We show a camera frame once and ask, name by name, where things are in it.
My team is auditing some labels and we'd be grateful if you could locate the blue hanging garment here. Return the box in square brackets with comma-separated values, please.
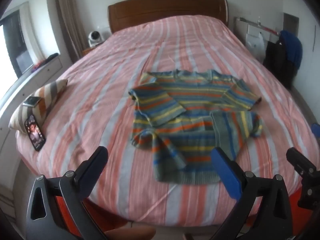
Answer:
[279, 30, 303, 71]

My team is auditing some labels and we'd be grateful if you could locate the white plastic bag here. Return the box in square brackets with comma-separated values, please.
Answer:
[245, 29, 264, 62]

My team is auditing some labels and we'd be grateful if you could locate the wooden nightstand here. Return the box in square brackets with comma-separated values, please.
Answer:
[82, 46, 100, 56]

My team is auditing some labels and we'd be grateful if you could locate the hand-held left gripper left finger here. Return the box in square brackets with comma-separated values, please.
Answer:
[26, 146, 108, 240]

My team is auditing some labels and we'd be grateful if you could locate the black smartphone with lit screen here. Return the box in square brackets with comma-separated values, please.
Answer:
[24, 114, 47, 152]

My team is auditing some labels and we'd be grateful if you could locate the small silver device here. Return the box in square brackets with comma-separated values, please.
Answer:
[22, 96, 41, 108]

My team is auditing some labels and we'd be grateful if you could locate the beige curtain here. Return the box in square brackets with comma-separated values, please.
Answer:
[55, 0, 87, 64]

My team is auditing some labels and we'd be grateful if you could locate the orange cloth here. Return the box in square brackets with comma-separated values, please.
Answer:
[54, 190, 130, 233]

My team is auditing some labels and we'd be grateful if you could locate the black hanging garment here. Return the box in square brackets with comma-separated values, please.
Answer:
[262, 35, 300, 91]

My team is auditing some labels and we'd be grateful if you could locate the grey wall panel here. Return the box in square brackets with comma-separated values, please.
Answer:
[283, 12, 300, 34]

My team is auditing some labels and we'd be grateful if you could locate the white clothes rack rod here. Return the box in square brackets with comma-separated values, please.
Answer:
[235, 17, 281, 36]

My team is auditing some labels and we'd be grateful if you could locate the dark remote control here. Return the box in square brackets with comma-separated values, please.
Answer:
[44, 52, 61, 62]

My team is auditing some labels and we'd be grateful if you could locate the colourful striped knit sweater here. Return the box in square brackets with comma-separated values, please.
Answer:
[128, 69, 263, 186]

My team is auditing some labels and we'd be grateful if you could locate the small red and blue toy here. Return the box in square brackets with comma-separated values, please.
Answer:
[31, 60, 48, 72]

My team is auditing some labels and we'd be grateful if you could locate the white round security camera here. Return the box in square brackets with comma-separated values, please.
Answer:
[87, 31, 104, 47]

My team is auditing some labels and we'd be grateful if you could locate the brown wooden headboard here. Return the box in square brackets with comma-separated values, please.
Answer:
[108, 0, 229, 34]

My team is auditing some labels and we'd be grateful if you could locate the chevron striped pillow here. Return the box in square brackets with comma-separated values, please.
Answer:
[8, 79, 69, 133]

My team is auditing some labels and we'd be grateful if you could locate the pink striped bedspread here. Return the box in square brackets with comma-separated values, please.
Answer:
[15, 15, 316, 227]

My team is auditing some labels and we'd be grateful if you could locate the window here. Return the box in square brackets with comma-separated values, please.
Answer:
[0, 9, 35, 78]

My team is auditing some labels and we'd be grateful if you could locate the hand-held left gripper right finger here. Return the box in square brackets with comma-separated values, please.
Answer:
[211, 147, 293, 240]

